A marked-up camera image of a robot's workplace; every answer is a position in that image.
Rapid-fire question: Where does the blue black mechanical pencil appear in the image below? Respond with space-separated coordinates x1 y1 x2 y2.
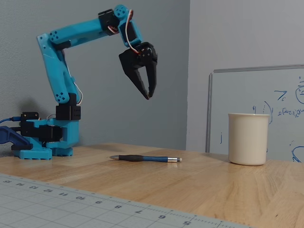
109 154 183 163

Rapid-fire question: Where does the grey gridded cutting mat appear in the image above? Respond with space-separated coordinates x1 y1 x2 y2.
0 172 260 228

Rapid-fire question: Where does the whiteboard with blue writing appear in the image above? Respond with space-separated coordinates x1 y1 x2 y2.
205 64 304 163

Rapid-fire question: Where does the white shoulder servo cable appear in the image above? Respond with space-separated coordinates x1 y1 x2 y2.
70 77 84 106

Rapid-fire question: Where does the white ceramic mug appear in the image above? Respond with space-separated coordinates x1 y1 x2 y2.
228 113 271 166

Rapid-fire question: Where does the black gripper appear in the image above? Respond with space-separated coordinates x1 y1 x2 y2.
118 42 159 100

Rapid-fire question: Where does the blue usb cable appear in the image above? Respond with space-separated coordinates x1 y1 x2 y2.
0 116 21 124

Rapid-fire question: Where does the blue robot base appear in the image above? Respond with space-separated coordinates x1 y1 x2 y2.
13 111 79 161

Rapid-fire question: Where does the white red servo cable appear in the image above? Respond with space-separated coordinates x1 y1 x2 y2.
124 9 141 57

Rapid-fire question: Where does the dark blue table clamp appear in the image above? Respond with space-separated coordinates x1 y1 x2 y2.
0 126 33 151

